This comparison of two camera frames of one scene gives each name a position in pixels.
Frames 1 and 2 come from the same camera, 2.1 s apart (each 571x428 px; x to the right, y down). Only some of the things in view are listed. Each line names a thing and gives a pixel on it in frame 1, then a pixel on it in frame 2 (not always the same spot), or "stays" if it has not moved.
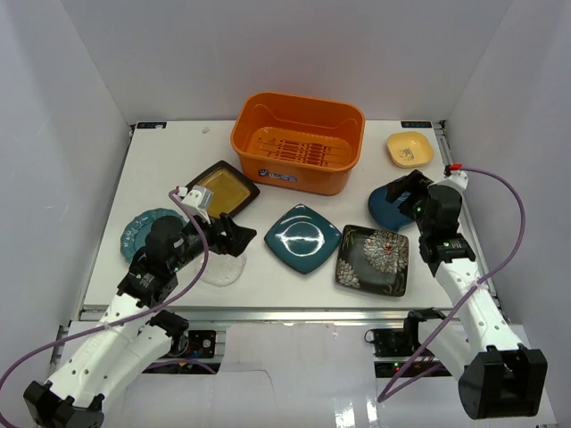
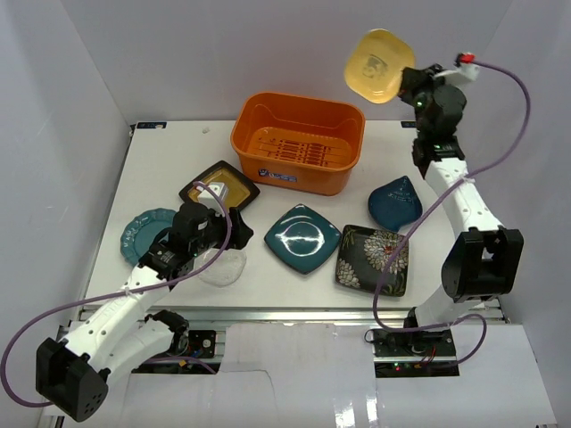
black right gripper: (416, 183) → (409, 84)
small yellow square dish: (410, 149) → (374, 64)
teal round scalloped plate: (135, 236) stays
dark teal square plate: (302, 238) stays
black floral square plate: (374, 260) stays
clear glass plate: (223, 270) stays
